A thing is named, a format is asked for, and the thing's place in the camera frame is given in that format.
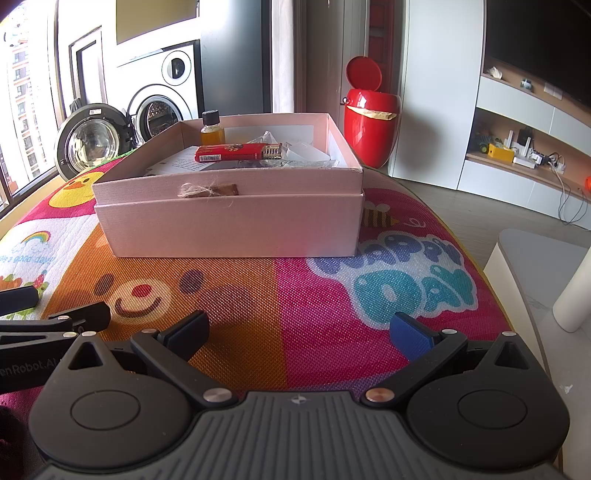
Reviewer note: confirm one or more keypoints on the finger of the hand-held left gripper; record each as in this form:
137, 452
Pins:
18, 299
87, 316

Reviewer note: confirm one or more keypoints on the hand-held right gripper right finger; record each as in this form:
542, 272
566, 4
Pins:
412, 333

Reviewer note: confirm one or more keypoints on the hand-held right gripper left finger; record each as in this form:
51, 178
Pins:
189, 336

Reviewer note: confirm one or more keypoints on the pink cardboard box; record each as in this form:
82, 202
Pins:
231, 221

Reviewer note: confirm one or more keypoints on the red flat pack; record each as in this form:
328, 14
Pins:
231, 152

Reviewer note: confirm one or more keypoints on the clear plastic bag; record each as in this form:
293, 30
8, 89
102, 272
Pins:
295, 152

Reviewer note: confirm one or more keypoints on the dark red cloth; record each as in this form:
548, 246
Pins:
11, 434

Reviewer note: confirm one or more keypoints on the colourful cartoon play mat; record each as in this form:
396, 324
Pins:
286, 314

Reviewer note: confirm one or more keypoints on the white low table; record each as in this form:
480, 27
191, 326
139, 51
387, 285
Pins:
526, 277

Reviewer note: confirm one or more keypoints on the white printed paper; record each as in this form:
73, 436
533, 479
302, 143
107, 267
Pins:
180, 159

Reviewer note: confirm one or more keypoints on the yellow box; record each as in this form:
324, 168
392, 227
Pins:
501, 153

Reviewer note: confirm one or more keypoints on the black cloth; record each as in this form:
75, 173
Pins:
76, 105

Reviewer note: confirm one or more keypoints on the green toy tractor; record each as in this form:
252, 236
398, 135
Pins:
483, 142

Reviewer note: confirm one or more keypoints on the yellow liquid bottle black cap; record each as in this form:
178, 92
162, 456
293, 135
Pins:
212, 131

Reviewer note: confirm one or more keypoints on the black framed window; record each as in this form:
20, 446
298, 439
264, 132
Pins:
23, 92

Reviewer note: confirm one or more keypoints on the red lidded trash bin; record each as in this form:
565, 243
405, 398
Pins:
369, 129

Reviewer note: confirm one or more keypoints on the white router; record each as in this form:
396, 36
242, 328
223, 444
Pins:
524, 154

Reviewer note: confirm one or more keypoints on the silver front-load washing machine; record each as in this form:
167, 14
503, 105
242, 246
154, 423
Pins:
157, 87

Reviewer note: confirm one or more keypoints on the small white ornament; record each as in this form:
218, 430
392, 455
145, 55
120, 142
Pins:
495, 71

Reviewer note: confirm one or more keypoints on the grey curtain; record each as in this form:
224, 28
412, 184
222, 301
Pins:
300, 55

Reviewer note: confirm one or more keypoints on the black television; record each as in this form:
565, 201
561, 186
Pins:
540, 41

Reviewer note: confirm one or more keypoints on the white wall cabinet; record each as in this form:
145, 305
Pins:
443, 115

